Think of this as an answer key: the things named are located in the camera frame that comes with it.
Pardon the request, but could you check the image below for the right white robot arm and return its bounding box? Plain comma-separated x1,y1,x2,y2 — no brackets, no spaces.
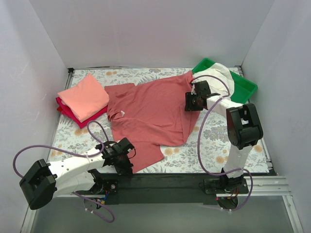
185,81,263,194

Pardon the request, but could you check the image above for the floral patterned table mat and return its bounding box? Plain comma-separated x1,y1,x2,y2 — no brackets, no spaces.
45,67,271,174

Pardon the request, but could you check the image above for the aluminium frame rail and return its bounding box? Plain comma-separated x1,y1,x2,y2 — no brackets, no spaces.
217,176,303,233

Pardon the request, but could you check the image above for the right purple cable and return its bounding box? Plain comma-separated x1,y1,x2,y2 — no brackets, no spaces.
191,75,254,212

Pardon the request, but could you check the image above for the dusty red t shirt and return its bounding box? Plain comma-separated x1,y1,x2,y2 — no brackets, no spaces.
105,71,200,173

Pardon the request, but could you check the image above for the white crumpled t shirt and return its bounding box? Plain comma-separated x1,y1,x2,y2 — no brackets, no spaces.
192,63,235,100

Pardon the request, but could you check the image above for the green plastic tray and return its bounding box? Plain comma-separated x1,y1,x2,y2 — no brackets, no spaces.
192,58,258,103

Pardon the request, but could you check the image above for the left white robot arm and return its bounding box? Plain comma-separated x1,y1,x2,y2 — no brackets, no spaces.
19,138,136,210

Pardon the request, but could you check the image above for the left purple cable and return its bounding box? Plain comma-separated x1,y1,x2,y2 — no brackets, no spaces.
12,120,115,223

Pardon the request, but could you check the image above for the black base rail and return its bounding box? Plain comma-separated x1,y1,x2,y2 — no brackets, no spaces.
43,172,277,206

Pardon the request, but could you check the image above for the folded salmon pink t shirt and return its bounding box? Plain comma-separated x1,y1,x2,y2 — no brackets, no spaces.
58,74,109,122

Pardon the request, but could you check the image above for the folded magenta t shirt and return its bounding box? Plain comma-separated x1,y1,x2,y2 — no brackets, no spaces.
55,97,107,129

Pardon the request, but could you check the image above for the purple cable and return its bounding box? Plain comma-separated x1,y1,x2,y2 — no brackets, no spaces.
191,75,254,212
12,120,115,223

